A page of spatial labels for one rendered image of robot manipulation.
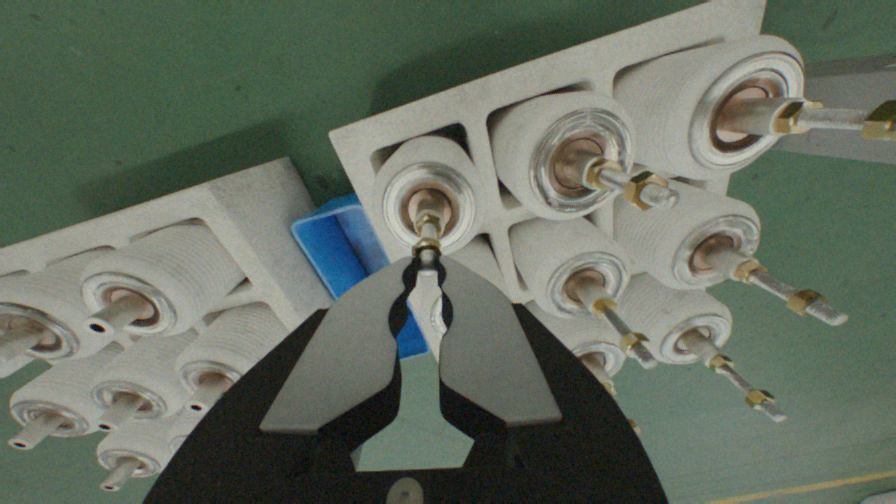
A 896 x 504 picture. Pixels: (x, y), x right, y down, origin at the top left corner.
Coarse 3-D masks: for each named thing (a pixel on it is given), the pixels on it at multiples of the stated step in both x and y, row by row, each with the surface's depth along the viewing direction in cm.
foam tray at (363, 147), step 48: (720, 0) 21; (576, 48) 22; (624, 48) 22; (672, 48) 22; (432, 96) 24; (480, 96) 24; (528, 96) 24; (336, 144) 25; (384, 144) 25; (480, 144) 25; (720, 192) 29; (384, 240) 30; (528, 288) 35; (432, 336) 38
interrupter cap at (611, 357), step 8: (584, 344) 29; (592, 344) 29; (600, 344) 29; (608, 344) 29; (576, 352) 29; (584, 352) 29; (592, 352) 30; (600, 352) 30; (608, 352) 30; (616, 352) 30; (600, 360) 31; (608, 360) 30; (616, 360) 30; (608, 368) 31; (616, 368) 31
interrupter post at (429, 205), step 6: (426, 198) 20; (432, 198) 20; (420, 204) 20; (426, 204) 19; (432, 204) 19; (438, 204) 20; (420, 210) 18; (426, 210) 18; (432, 210) 18; (438, 210) 19; (420, 216) 18; (438, 216) 18; (414, 222) 18
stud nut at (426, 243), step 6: (420, 240) 14; (426, 240) 14; (432, 240) 14; (414, 246) 14; (420, 246) 14; (426, 246) 14; (432, 246) 14; (438, 246) 14; (414, 252) 14; (420, 252) 14; (438, 252) 14
